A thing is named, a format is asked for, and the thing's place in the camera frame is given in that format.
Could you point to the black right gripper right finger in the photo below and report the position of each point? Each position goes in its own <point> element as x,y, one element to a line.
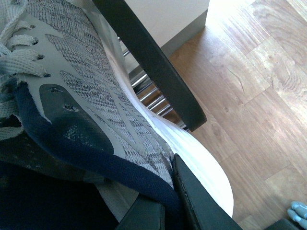
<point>200,209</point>

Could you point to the grey knit sneaker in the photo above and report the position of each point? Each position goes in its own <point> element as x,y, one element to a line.
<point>77,148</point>

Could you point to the black metal shoe rack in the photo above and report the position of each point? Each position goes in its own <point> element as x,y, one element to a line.
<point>152,60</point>

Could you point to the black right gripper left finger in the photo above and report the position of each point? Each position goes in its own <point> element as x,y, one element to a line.
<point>144,215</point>

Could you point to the light blue slide slipper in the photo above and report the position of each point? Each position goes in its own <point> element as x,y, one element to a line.
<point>298,213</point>

